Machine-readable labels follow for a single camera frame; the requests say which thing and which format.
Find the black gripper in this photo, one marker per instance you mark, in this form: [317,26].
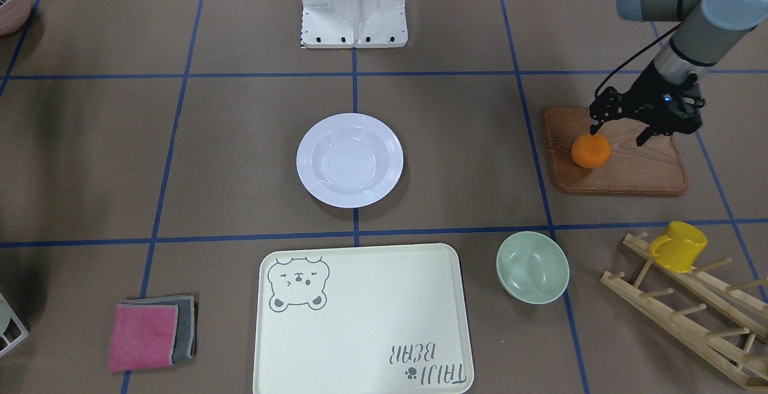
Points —
[649,98]

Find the orange fruit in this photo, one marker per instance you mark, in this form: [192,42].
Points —
[591,151]

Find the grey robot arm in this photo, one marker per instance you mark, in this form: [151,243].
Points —
[705,31]

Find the cream bear tray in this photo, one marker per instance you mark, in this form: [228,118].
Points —
[374,319]

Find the wooden cutting board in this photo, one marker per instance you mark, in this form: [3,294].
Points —
[653,169]

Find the yellow mug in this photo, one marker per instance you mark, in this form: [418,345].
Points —
[678,247]

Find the green bowl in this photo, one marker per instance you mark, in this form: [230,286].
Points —
[532,268]

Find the wooden peg drying rack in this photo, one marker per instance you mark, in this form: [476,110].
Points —
[722,328]

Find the white round plate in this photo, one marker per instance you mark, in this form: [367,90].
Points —
[349,160]

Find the pink and grey cloth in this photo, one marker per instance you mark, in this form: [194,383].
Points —
[152,333]

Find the pink bowl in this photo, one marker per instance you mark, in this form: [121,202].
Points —
[14,13]

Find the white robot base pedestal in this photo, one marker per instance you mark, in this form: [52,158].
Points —
[354,24]

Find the white wire cup rack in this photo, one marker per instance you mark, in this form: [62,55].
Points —
[13,331]

